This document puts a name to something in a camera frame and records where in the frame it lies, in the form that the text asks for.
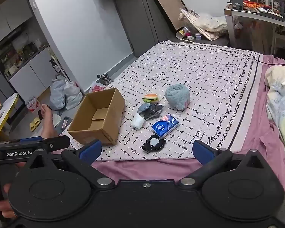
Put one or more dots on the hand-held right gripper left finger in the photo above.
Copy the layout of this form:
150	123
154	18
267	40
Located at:
90	150

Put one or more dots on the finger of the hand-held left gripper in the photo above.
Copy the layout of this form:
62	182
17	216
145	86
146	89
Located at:
56	142

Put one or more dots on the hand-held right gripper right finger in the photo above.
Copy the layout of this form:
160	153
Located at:
201	151

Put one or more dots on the brown cardboard box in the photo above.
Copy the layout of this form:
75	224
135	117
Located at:
85	135

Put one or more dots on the blue-grey fluffy plush toy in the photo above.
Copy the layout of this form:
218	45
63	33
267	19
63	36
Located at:
177	96

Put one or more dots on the burger plush toy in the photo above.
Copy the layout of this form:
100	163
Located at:
151	97

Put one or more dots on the person's left hand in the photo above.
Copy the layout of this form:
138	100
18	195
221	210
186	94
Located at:
4	207

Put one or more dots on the person's foot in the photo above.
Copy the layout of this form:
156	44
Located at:
47	123

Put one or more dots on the yellow slippers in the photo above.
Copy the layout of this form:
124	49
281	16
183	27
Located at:
34	125

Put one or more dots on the yellow rimmed round table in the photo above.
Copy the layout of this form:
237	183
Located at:
4	114

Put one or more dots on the red white wrapped pack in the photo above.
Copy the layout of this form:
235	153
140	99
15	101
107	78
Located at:
33	104

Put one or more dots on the blue tissue packet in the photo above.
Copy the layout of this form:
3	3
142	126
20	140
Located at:
164	126

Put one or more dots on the grey plastic bag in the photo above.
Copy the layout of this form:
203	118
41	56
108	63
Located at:
58	92

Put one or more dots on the white plastic bag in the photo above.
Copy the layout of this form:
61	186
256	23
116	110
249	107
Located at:
73	95

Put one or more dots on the black lace cloth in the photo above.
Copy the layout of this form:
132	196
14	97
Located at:
148	146

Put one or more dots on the white rolled sock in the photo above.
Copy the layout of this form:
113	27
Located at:
137	121

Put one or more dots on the dark grey small shoe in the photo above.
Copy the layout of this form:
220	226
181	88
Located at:
154	112

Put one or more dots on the blue denim pouch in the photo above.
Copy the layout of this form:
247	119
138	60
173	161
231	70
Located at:
143	108

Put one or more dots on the black shoes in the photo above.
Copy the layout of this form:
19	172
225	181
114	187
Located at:
104	79

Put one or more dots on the white black patterned blanket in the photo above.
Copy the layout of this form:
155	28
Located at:
192	71

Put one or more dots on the pastel quilt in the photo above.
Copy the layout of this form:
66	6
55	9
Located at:
280	99

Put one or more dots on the small purple box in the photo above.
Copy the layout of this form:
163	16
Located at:
198	36

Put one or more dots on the paper cup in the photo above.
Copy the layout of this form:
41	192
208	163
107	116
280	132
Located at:
182	33

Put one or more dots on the floral shopping bag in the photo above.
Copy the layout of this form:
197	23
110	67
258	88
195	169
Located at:
209	26

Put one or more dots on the white desk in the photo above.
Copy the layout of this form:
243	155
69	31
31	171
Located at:
252	14

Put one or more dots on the brown framed board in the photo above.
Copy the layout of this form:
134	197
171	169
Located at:
169	4

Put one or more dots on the grey wall cabinet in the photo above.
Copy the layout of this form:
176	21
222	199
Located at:
26	59

